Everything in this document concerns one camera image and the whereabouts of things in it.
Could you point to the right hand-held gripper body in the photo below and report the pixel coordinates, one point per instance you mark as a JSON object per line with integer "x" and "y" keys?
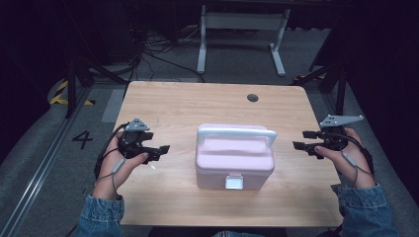
{"x": 334, "y": 140}

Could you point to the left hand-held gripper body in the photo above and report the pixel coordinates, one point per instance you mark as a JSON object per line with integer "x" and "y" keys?
{"x": 133, "y": 144}

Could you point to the person's right hand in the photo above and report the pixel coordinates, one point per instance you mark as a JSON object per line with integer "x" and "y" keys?
{"x": 355, "y": 164}

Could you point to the person's left hand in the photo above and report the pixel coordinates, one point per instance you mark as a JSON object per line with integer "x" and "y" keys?
{"x": 113, "y": 171}

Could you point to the black tripod stand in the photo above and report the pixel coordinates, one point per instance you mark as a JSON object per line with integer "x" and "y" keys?
{"x": 71, "y": 85}
{"x": 341, "y": 89}

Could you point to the black round table grommet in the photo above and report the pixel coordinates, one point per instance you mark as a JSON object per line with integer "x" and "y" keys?
{"x": 252, "y": 97}

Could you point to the yellow black hazard tape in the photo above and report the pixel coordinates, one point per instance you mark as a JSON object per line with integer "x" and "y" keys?
{"x": 59, "y": 95}

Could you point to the person's lap in jeans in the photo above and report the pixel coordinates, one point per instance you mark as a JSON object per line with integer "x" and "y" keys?
{"x": 237, "y": 234}

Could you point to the metal floor rail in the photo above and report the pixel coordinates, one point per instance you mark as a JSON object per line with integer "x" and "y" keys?
{"x": 39, "y": 164}

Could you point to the white metal desk frame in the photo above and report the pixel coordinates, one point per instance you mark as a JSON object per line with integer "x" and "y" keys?
{"x": 243, "y": 21}

